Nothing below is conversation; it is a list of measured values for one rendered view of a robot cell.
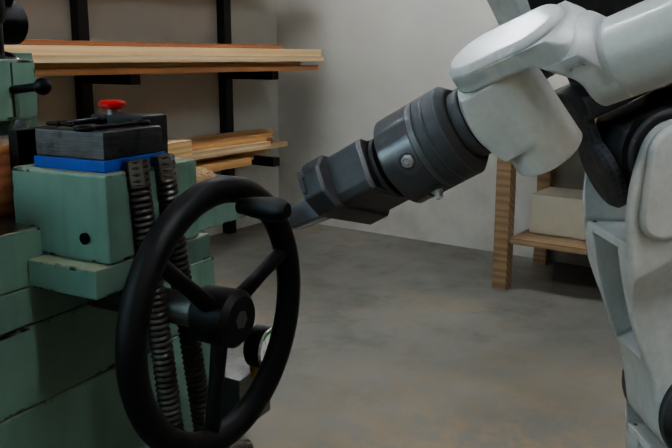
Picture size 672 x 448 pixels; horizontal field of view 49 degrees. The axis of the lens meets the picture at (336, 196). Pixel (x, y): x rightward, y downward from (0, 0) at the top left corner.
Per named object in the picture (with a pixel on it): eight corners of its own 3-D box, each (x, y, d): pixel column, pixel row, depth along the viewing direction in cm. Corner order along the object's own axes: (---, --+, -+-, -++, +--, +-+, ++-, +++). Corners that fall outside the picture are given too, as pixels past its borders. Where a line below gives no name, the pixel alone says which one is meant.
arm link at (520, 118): (469, 217, 67) (586, 162, 61) (400, 127, 63) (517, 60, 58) (477, 155, 76) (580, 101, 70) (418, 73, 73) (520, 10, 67)
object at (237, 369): (242, 433, 107) (240, 381, 105) (175, 414, 112) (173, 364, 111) (273, 409, 114) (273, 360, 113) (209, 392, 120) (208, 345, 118)
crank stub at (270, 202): (293, 223, 74) (280, 223, 72) (245, 217, 77) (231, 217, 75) (295, 198, 74) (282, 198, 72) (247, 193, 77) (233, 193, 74)
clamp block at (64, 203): (107, 267, 72) (101, 176, 71) (12, 250, 79) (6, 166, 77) (202, 235, 85) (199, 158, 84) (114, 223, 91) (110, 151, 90)
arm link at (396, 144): (313, 237, 68) (421, 181, 62) (286, 144, 71) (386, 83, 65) (386, 246, 78) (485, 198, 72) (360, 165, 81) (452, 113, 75)
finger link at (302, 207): (289, 206, 78) (334, 181, 75) (297, 234, 77) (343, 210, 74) (279, 205, 77) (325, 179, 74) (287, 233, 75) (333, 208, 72)
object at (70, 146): (104, 173, 72) (101, 116, 71) (27, 166, 78) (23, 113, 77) (190, 158, 84) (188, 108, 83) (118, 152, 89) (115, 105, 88)
